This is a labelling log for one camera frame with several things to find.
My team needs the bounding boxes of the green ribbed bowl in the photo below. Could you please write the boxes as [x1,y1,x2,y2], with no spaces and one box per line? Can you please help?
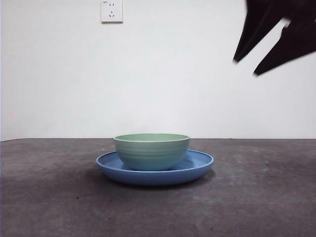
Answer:
[113,133,191,171]

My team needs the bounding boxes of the blue round plate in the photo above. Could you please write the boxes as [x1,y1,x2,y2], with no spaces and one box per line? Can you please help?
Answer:
[95,149,215,187]

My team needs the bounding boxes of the white wall power socket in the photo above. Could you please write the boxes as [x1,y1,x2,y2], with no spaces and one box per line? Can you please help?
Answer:
[101,0,124,25]

